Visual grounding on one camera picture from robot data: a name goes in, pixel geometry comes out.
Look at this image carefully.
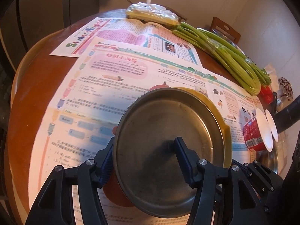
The orange plastic plate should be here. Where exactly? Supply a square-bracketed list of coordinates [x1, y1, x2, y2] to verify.
[102, 81, 174, 208]

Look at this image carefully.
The yellow plastic plate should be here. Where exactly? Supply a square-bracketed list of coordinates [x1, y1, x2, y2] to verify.
[177, 87, 232, 168]

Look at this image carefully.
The round metal pan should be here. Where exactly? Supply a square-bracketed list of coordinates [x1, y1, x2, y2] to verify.
[113, 88, 224, 218]

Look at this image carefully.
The red instant noodle cup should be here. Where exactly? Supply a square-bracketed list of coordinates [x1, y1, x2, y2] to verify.
[243, 108, 273, 152]

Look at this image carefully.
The spotted patterned object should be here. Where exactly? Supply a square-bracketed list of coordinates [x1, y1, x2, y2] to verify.
[278, 77, 293, 101]

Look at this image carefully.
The green celery bunch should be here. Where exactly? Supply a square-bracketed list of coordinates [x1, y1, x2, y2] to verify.
[172, 22, 272, 95]

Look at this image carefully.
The large worksheet newspaper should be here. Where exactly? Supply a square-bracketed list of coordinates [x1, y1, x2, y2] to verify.
[28, 38, 262, 205]

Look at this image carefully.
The steel tray behind celery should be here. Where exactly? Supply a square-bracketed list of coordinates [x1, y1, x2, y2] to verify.
[197, 27, 246, 56]

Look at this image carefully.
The wooden chair back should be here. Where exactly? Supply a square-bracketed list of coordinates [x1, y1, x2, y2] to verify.
[209, 17, 241, 44]

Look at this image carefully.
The student english newspaper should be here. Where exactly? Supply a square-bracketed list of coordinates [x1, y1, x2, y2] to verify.
[50, 17, 202, 66]

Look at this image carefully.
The dark refrigerator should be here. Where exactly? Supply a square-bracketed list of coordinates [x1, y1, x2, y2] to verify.
[1, 0, 99, 75]

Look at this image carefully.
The plastic bag yellow food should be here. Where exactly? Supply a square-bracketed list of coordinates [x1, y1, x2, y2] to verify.
[126, 0, 179, 27]

